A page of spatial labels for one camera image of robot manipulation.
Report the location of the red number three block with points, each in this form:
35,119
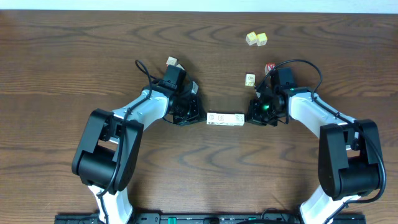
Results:
172,61

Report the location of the red letter V block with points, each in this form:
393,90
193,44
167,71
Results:
269,67

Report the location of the yellow letter block left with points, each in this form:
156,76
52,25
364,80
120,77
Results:
251,38

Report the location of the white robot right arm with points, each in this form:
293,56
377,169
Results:
350,164

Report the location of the blue edged picture block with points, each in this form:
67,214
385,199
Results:
240,119

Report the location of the yellow letter block right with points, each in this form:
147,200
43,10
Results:
261,39

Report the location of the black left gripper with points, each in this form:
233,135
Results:
195,113

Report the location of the red edged wooden block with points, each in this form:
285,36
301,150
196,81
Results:
230,119

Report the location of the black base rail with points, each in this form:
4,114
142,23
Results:
155,218

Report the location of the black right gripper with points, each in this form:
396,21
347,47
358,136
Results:
253,116

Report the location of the blue letter X block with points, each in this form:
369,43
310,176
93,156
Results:
220,119

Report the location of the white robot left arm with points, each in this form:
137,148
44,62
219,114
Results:
106,155

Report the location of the green edged wooden block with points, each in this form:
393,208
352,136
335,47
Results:
211,118

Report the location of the yellow letter block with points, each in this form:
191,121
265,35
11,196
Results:
261,39
251,38

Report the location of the yellow picture block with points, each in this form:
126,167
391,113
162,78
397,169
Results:
250,79

